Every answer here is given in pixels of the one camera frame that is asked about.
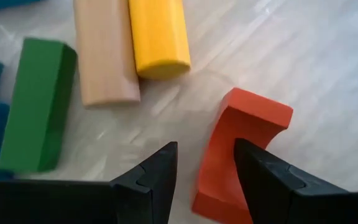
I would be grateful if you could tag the yellow half-round block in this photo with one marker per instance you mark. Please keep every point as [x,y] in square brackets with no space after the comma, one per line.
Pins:
[157,37]

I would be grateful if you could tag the orange arch block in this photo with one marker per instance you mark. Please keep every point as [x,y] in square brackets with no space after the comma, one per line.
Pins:
[244,118]

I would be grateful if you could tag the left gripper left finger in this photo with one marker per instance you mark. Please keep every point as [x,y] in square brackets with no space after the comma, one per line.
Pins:
[120,202]

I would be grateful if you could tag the green rectangular block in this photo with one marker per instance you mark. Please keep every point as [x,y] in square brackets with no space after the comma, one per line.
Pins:
[36,105]

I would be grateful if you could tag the natural wood half-round block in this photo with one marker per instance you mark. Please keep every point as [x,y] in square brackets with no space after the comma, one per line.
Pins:
[104,56]

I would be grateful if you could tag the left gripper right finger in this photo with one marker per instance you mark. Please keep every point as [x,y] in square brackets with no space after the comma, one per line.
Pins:
[291,199]

